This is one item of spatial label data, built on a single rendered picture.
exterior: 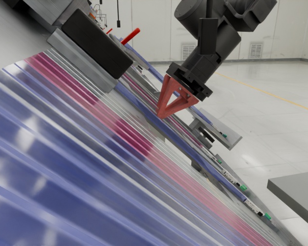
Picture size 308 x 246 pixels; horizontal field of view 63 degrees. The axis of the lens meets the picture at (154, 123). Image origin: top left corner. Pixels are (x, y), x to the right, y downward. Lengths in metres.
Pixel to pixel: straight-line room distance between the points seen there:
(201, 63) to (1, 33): 0.34
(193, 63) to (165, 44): 7.84
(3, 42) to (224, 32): 0.37
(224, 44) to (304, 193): 0.64
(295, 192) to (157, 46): 7.56
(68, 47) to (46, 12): 0.04
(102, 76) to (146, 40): 7.91
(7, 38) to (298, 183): 0.96
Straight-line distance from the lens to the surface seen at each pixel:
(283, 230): 0.59
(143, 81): 1.46
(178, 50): 8.43
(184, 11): 0.44
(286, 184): 0.99
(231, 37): 0.48
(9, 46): 0.18
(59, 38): 0.28
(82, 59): 0.28
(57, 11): 0.29
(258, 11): 0.49
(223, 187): 0.45
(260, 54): 9.67
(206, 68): 0.47
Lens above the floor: 1.10
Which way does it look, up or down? 21 degrees down
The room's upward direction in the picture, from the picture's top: straight up
